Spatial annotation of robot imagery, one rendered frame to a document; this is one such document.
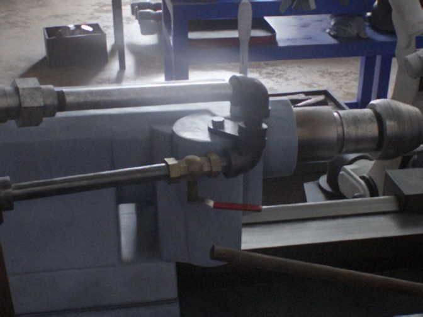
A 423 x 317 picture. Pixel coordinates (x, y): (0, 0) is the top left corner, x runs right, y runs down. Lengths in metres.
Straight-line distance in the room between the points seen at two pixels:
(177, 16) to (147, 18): 2.18
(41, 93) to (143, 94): 0.10
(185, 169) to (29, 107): 0.19
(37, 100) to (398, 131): 0.51
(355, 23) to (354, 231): 1.80
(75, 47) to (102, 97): 3.98
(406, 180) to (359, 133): 0.39
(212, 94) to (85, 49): 3.96
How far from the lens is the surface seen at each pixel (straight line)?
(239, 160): 0.74
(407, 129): 0.95
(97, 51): 4.66
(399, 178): 1.31
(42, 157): 0.82
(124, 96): 0.66
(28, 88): 0.62
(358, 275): 0.83
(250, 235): 1.17
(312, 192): 2.66
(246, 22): 0.84
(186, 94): 0.68
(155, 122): 0.82
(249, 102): 0.72
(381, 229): 1.22
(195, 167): 0.72
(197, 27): 2.99
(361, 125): 0.93
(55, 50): 4.62
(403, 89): 2.19
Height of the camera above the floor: 1.48
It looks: 27 degrees down
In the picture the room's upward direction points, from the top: straight up
